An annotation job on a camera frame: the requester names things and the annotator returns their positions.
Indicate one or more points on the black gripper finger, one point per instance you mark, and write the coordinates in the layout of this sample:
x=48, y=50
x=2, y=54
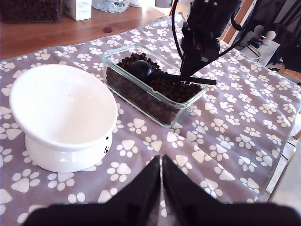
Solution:
x=196, y=66
x=141, y=200
x=183, y=200
x=185, y=61

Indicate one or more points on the black plastic measuring scoop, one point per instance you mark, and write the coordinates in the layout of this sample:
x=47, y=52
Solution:
x=141, y=69

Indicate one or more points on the dry brown cat kibble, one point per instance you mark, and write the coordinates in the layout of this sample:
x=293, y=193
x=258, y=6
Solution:
x=174, y=91

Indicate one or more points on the white ceramic paw-print cat bowl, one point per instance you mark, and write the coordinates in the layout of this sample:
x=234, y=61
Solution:
x=61, y=106

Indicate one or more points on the purple paw-print cloth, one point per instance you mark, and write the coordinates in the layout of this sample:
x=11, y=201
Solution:
x=235, y=117

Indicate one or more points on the clear rectangular glass dish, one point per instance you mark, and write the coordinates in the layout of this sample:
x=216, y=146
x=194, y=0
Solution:
x=131, y=99

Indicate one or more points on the large water bottle blue label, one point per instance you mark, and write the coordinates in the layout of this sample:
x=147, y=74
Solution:
x=110, y=5

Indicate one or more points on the black bag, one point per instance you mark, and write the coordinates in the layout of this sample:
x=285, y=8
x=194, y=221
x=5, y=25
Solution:
x=291, y=47

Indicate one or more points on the small white carton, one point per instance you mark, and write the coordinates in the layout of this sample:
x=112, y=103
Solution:
x=80, y=9

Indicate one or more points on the clear kibble jar white lid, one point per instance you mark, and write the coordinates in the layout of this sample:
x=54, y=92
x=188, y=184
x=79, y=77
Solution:
x=30, y=10

